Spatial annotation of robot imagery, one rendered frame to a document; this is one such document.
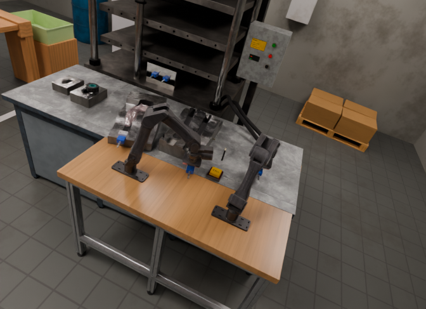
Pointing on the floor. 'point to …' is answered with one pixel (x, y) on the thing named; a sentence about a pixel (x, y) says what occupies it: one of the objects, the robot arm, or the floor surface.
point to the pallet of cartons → (339, 118)
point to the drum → (82, 20)
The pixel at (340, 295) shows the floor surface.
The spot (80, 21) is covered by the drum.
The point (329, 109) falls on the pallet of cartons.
